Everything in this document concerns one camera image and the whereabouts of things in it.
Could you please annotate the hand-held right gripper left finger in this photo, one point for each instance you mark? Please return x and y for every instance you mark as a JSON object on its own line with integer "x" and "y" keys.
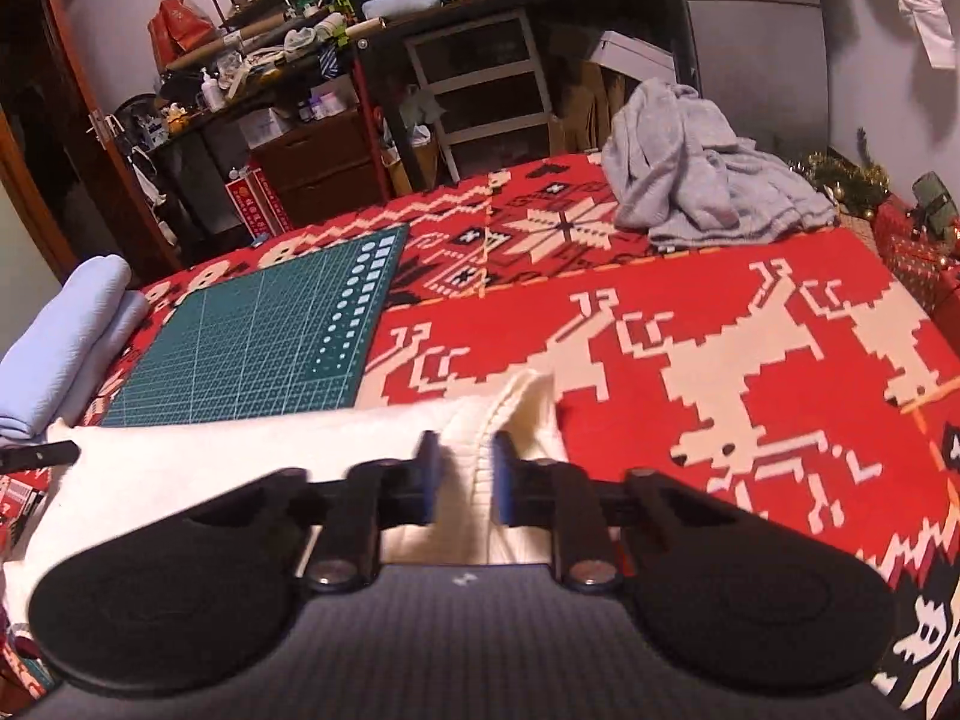
{"x": 429, "y": 480}

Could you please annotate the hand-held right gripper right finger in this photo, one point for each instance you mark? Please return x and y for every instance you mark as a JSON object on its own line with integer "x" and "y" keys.
{"x": 501, "y": 480}

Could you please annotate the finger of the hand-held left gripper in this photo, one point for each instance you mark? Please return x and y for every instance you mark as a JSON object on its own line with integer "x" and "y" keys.
{"x": 41, "y": 457}

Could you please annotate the cream knit vest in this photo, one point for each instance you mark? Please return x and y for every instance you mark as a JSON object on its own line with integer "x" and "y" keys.
{"x": 225, "y": 457}

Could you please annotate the folded light blue towel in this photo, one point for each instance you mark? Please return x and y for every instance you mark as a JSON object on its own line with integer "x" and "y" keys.
{"x": 67, "y": 345}

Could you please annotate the green cutting mat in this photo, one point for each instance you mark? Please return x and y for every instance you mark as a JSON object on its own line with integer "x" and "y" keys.
{"x": 247, "y": 337}

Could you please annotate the red patterned blanket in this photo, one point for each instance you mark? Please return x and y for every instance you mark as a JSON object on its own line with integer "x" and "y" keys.
{"x": 675, "y": 292}

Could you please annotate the red and white box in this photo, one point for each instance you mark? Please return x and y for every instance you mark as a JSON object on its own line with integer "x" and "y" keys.
{"x": 259, "y": 206}

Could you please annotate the wooden door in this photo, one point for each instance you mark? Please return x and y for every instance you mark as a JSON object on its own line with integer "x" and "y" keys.
{"x": 45, "y": 127}

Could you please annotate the wooden drawer cabinet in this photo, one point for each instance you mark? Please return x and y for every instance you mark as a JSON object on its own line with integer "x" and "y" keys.
{"x": 322, "y": 165}

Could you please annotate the grey garment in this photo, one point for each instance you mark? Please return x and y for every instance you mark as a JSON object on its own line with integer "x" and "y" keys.
{"x": 697, "y": 165}

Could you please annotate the stack of flattened cardboard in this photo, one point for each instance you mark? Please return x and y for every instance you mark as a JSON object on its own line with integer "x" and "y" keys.
{"x": 592, "y": 105}

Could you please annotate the white drawer unit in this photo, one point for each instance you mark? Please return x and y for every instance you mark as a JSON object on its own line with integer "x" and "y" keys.
{"x": 487, "y": 79}

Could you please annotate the white pump bottle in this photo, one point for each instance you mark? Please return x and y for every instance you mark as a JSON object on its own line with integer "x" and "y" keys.
{"x": 212, "y": 94}

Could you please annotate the blue striped necktie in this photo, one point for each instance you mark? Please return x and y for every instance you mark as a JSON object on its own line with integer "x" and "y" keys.
{"x": 329, "y": 61}

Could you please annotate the white cardboard box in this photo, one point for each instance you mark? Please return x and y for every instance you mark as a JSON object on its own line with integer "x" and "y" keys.
{"x": 630, "y": 56}

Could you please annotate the orange paper bag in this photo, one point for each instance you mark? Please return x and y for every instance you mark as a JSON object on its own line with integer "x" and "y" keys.
{"x": 180, "y": 30}

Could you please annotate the tinsel christmas wreath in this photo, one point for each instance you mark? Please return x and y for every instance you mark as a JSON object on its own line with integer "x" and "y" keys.
{"x": 844, "y": 180}

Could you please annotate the long cardboard tube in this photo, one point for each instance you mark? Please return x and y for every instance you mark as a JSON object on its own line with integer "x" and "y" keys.
{"x": 240, "y": 41}

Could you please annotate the large red gift box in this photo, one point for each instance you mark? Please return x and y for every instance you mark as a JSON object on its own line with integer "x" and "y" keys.
{"x": 919, "y": 255}

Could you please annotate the silver refrigerator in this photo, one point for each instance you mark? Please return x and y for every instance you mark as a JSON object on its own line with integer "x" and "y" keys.
{"x": 750, "y": 75}

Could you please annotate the light blue pouch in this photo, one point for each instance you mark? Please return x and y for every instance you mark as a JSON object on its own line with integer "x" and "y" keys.
{"x": 401, "y": 4}

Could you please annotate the dark green bag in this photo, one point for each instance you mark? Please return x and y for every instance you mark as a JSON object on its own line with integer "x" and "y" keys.
{"x": 936, "y": 202}

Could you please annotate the white curtain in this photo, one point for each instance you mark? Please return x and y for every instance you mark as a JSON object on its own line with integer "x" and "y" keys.
{"x": 926, "y": 15}

